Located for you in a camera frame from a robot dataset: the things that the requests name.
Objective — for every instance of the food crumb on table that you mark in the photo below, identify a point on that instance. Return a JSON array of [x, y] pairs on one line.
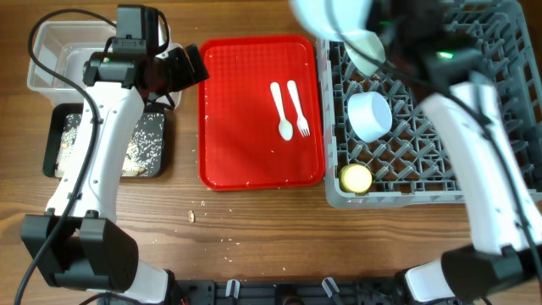
[[191, 216]]

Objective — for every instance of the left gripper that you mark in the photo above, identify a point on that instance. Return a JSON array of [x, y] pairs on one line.
[[186, 75]]

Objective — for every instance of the white plastic spoon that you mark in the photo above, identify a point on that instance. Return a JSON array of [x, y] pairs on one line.
[[285, 127]]

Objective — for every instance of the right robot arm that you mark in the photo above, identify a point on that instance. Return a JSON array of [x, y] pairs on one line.
[[448, 75]]

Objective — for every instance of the light blue bowl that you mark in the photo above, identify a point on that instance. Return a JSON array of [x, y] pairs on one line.
[[369, 115]]

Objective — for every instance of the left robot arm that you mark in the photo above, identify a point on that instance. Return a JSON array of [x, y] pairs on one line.
[[76, 243]]

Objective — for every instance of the green bowl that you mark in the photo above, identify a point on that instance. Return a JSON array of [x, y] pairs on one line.
[[370, 45]]

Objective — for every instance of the light blue plate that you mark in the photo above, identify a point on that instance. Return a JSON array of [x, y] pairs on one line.
[[334, 20]]

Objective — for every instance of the white plastic fork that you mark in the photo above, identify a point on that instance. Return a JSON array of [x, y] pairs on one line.
[[301, 122]]

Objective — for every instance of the grey dishwasher rack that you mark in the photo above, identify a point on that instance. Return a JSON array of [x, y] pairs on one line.
[[409, 164]]

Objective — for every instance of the food scraps and rice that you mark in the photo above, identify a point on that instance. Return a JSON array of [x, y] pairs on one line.
[[143, 157]]

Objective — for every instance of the clear plastic waste bin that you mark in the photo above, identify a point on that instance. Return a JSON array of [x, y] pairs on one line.
[[64, 47]]

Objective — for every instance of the yellow plastic cup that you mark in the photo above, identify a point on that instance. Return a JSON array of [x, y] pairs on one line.
[[355, 178]]

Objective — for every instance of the black rectangular tray bin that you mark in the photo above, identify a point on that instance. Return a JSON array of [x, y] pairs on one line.
[[57, 121]]

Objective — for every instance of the red serving tray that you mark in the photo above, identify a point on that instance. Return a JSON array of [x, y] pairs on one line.
[[239, 145]]

